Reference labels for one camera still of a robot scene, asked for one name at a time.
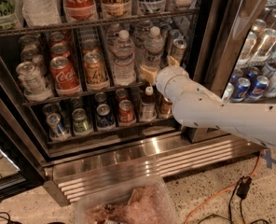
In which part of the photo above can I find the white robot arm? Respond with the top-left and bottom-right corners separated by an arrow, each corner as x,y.
140,65 -> 276,150

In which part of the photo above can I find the red can bottom shelf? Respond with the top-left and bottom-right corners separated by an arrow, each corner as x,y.
118,100 -> 136,126

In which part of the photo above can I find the front white silver can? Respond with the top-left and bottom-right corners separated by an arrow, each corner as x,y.
16,62 -> 53,102

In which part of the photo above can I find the water bottle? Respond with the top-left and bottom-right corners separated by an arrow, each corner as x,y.
140,26 -> 164,70
113,30 -> 136,86

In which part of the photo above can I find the front slim silver can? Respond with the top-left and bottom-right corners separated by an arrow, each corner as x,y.
170,38 -> 187,64

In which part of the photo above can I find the orange extension cable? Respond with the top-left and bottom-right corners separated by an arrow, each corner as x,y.
184,151 -> 263,224

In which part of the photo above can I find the green can bottom shelf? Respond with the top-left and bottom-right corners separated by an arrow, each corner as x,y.
72,108 -> 93,136

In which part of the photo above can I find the gold can top shelf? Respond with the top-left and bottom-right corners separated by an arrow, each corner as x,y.
101,0 -> 131,18

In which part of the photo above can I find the blue white can bottom left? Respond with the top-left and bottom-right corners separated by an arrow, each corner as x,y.
46,113 -> 71,141

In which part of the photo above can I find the brown can bottom shelf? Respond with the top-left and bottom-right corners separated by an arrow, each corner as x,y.
159,97 -> 173,118

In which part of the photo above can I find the blue Pepsi can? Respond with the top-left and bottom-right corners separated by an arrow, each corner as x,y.
231,77 -> 251,102

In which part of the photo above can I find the clear plastic bin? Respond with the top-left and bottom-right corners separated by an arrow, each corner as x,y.
75,175 -> 180,224

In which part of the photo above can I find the large Coca-Cola bottle top shelf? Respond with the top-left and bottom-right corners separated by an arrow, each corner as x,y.
63,0 -> 96,21

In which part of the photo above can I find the blue can bottom shelf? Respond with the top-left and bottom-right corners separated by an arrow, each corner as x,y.
96,104 -> 116,131

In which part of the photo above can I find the front red Coca-Cola can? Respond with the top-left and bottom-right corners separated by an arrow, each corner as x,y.
50,56 -> 82,96

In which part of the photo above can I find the front orange soda can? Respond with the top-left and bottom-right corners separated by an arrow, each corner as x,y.
83,52 -> 110,91

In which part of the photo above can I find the black power adapter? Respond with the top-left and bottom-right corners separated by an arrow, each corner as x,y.
237,176 -> 252,200

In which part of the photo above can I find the glass fridge door right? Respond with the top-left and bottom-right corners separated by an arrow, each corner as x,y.
187,0 -> 268,96

